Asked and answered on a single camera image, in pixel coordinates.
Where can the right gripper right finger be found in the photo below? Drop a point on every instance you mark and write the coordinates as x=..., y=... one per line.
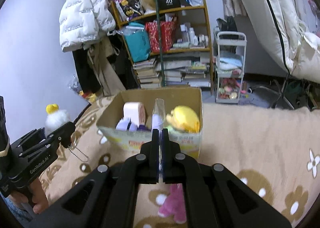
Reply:
x=213, y=195

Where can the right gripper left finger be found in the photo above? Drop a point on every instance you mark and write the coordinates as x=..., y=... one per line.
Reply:
x=107, y=196

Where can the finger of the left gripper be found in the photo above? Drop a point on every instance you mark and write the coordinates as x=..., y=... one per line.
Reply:
x=62, y=134

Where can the white fluffy chick plush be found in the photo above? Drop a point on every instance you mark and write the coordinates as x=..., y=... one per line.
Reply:
x=55, y=118

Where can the white haired purple plush doll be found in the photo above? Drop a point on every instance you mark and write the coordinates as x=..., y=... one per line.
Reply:
x=127, y=124

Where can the yellow plush toy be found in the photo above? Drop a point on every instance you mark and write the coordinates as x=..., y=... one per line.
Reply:
x=184, y=119

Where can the left hand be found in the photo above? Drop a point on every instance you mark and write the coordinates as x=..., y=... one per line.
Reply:
x=39, y=198

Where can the pink bear plush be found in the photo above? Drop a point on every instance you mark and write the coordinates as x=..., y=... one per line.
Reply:
x=174, y=205

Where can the cardboard box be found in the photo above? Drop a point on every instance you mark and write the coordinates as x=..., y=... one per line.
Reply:
x=159, y=101

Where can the beige coat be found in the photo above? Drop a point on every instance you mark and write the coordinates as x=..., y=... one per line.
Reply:
x=107, y=77

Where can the office chair base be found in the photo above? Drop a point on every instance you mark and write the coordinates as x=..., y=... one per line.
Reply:
x=268, y=90

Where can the green pole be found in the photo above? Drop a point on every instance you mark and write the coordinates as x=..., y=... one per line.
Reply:
x=160, y=43

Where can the white puffer jacket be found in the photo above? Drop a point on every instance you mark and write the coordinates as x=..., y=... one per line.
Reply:
x=83, y=23

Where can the teal bag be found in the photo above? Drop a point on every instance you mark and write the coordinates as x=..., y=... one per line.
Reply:
x=137, y=41

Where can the stack of books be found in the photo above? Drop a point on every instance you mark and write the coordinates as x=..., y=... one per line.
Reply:
x=186, y=69

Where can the red gift bag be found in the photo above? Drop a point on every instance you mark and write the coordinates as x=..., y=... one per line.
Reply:
x=167, y=35

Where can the black patterned tote bag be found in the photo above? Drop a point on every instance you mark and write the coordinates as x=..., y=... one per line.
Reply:
x=129, y=9

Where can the white rolling cart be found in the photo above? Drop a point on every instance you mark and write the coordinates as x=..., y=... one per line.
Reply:
x=230, y=66

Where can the white duvet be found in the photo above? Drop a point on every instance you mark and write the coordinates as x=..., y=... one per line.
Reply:
x=284, y=37

